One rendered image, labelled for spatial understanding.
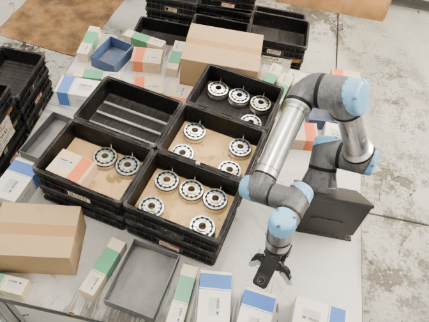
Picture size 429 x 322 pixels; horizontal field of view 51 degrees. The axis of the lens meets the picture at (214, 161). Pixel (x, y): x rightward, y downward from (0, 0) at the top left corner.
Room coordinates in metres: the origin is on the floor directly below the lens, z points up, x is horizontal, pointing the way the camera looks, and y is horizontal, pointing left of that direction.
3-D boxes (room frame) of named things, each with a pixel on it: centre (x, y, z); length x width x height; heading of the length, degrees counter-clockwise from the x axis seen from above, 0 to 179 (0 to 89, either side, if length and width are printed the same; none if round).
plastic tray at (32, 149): (1.28, 0.75, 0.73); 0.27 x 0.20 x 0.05; 165
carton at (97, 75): (1.71, 0.67, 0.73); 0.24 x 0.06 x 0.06; 93
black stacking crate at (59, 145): (1.06, 0.48, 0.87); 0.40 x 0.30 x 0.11; 75
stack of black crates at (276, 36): (2.56, -0.30, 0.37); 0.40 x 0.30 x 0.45; 86
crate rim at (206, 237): (0.96, 0.10, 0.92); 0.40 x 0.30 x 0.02; 75
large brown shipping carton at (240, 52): (1.91, 0.04, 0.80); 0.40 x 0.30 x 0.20; 88
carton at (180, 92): (1.63, 0.23, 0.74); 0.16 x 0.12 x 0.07; 177
